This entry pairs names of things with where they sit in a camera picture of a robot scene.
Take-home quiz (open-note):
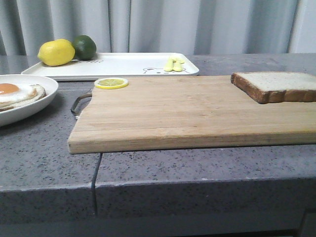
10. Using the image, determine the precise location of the grey curtain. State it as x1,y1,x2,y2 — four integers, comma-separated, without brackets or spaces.
0,0,316,55

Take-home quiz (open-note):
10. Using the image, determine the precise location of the bottom bread slice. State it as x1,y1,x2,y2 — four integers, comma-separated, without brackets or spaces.
0,84,46,112

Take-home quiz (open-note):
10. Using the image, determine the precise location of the lemon slice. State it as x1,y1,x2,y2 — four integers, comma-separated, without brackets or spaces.
94,78,129,89

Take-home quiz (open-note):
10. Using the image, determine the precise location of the yellow lemon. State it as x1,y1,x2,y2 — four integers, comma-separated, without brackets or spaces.
38,39,75,66

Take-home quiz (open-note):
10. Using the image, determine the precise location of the white bread slice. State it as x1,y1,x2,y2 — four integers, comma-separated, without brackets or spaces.
231,72,316,104

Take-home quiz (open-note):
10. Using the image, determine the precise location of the white round plate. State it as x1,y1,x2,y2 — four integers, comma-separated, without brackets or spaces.
0,74,59,126

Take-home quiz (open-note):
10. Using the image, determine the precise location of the yellow-green plastic utensil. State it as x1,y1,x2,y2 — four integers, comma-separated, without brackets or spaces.
163,57,185,72

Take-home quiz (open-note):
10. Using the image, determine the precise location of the fried egg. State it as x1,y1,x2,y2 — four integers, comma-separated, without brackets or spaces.
0,83,37,106

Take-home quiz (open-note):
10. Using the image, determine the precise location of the wooden cutting board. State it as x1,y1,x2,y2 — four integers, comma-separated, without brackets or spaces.
68,76,316,154

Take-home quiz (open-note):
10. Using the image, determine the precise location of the green lime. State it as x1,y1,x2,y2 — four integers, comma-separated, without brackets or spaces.
72,35,96,60

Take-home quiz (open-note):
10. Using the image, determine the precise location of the white rectangular tray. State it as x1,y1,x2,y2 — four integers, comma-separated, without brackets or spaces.
22,53,199,81

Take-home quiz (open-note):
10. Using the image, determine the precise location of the metal board handle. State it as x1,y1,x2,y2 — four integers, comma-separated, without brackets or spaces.
70,89,92,119

